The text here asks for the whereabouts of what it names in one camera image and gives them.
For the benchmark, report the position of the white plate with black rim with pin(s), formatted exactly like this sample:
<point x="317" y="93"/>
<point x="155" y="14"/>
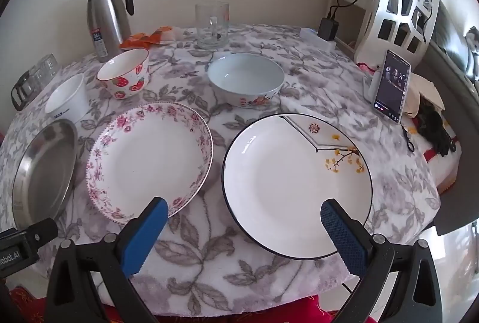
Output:
<point x="284" y="181"/>

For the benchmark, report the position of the beige paper bag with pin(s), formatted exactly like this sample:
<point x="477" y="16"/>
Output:
<point x="424" y="91"/>

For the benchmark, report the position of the white phone stand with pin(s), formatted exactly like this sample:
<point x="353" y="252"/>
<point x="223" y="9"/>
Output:
<point x="372" y="85"/>

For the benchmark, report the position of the small white bowl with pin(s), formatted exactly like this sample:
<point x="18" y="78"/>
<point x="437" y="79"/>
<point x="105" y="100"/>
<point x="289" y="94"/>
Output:
<point x="67" y="98"/>

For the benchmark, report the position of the smartphone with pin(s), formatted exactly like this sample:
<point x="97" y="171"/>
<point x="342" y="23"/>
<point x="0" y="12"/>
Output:
<point x="391" y="87"/>

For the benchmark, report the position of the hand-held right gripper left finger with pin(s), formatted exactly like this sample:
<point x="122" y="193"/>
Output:
<point x="146" y="237"/>

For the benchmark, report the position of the grey sofa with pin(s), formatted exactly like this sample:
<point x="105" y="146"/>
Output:
<point x="451" y="39"/>

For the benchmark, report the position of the grey floral tablecloth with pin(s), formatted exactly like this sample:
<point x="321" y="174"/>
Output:
<point x="209" y="255"/>

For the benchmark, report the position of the steel thermos jug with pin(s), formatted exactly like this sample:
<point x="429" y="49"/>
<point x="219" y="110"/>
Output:
<point x="106" y="16"/>

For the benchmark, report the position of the clear glass mug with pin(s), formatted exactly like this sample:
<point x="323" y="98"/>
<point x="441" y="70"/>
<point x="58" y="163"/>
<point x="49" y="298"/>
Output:
<point x="211" y="27"/>

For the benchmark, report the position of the stainless steel plate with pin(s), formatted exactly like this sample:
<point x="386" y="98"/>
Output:
<point x="41" y="173"/>

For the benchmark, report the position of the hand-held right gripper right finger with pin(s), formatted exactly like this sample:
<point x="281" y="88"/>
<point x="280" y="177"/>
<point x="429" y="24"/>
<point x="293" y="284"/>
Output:
<point x="344" y="237"/>

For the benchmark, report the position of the strawberry print bowl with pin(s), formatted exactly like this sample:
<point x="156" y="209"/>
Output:
<point x="127" y="83"/>

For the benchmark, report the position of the cream wooden shelf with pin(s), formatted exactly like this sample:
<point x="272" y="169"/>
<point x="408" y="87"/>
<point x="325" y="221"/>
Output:
<point x="355" y="20"/>

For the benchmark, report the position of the dark cloth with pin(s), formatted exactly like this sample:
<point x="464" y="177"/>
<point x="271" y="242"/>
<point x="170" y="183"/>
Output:
<point x="434" y="128"/>

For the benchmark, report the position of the husky plush toy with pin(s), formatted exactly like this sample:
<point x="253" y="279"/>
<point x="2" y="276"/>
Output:
<point x="472" y="46"/>

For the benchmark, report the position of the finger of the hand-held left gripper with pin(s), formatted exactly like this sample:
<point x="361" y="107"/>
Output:
<point x="43" y="231"/>

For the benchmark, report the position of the white power strip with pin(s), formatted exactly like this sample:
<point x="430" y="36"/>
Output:
<point x="310" y="35"/>

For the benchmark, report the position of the light blue bowl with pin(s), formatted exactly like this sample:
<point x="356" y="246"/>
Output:
<point x="243" y="74"/>

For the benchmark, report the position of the pink floral plate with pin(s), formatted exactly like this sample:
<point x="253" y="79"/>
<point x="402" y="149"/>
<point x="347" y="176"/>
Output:
<point x="149" y="162"/>

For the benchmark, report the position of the red white knitted cloth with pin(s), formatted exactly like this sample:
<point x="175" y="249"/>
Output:
<point x="441" y="169"/>

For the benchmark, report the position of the black charger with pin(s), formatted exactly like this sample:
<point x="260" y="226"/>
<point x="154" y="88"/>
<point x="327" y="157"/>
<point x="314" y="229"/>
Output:
<point x="327" y="29"/>

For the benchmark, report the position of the red patterned cloth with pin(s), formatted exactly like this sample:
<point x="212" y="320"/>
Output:
<point x="292" y="311"/>

